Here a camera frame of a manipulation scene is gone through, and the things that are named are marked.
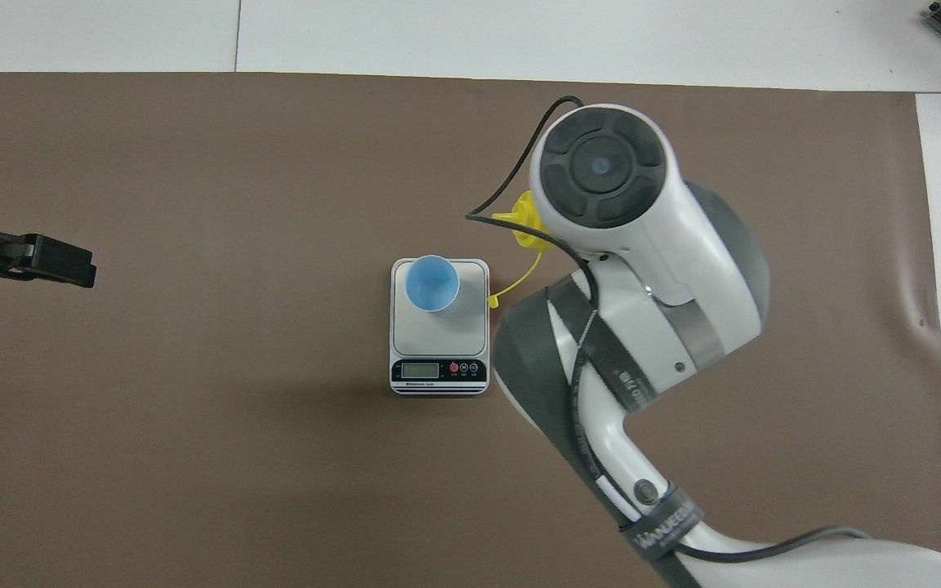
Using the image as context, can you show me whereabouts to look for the blue paper cup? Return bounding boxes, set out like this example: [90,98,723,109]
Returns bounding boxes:
[404,255,461,314]

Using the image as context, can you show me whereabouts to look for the brown table mat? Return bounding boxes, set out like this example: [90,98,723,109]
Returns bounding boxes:
[0,72,941,588]

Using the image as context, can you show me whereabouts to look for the silver digital kitchen scale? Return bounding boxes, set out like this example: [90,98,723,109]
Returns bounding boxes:
[390,258,490,398]

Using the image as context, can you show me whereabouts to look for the yellow squeeze bottle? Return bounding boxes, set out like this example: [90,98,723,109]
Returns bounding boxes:
[488,190,557,310]

